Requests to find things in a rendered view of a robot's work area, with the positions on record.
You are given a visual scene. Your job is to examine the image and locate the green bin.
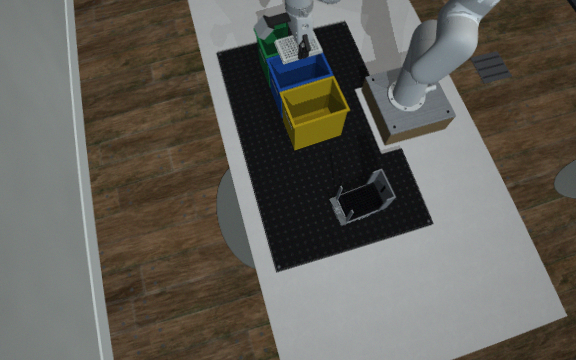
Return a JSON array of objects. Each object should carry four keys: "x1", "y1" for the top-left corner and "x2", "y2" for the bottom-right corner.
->
[{"x1": 253, "y1": 23, "x2": 289, "y2": 88}]

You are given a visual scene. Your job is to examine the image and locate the yellow recycle bin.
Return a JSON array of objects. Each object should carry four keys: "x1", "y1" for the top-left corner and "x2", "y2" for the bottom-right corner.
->
[{"x1": 279, "y1": 76, "x2": 350, "y2": 150}]

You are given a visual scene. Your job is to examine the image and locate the blue bin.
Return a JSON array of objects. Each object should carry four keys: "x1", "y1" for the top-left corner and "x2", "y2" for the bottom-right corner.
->
[{"x1": 266, "y1": 53, "x2": 333, "y2": 118}]

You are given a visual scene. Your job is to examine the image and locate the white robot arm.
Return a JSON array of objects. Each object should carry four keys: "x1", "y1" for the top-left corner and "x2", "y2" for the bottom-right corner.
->
[{"x1": 254, "y1": 0, "x2": 500, "y2": 112}]

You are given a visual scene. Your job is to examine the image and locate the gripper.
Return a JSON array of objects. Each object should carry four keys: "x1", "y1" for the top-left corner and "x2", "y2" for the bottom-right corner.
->
[{"x1": 285, "y1": 8, "x2": 313, "y2": 60}]

